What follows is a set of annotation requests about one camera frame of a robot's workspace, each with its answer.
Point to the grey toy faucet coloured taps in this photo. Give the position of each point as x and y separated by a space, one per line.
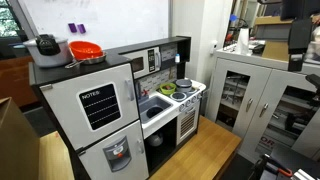
138 90

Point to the small silver toy pot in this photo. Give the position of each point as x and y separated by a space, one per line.
155 140

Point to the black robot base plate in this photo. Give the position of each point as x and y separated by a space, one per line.
293 158

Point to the black computer monitor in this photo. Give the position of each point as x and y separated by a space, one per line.
300 8

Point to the purple whiteboard magnet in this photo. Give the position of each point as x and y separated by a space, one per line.
81 28
72 27

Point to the brown cardboard box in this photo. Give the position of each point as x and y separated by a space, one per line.
16 143

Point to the small wooden side table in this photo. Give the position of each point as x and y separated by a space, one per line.
55 156

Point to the white spray bottle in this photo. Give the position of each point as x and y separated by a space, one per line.
244 41

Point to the white and black toy kitchen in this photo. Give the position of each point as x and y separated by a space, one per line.
66 100

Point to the black round bowl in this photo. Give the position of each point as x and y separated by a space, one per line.
154 112

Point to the silver frying pan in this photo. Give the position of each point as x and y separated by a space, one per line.
96 60

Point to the glass window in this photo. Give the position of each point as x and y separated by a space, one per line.
8 18

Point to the silver aluminium extrusion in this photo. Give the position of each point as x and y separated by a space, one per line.
301 175

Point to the tan cardboard sheet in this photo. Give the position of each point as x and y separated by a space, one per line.
275 50

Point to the orange plastic colander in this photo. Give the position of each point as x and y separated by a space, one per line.
85 49

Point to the grey toy pot with lid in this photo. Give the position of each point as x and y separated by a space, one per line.
183 85

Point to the white cabinet with glass doors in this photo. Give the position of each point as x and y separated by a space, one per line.
256 76

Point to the toy microwave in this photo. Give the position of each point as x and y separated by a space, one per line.
144 63

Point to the lime green toy bowl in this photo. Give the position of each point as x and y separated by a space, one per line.
167 90

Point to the large wall whiteboard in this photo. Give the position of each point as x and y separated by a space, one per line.
116 20

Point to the white wall sensor box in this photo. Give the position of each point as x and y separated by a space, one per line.
213 46

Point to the small white bottle blue cap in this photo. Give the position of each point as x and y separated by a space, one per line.
177 59

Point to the large silver pot black lid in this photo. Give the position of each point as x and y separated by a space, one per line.
50 58

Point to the brown wooden cabinet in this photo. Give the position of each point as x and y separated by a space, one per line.
15 80

